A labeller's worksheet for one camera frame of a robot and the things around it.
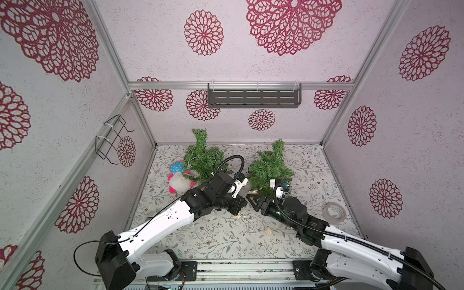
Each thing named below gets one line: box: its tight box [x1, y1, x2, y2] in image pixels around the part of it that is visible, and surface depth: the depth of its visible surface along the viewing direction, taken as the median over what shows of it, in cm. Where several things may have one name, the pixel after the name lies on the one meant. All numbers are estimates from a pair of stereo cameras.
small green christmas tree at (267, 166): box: [248, 138, 295, 199], surface depth 75 cm
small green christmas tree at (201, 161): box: [181, 128, 229, 184], surface depth 79 cm
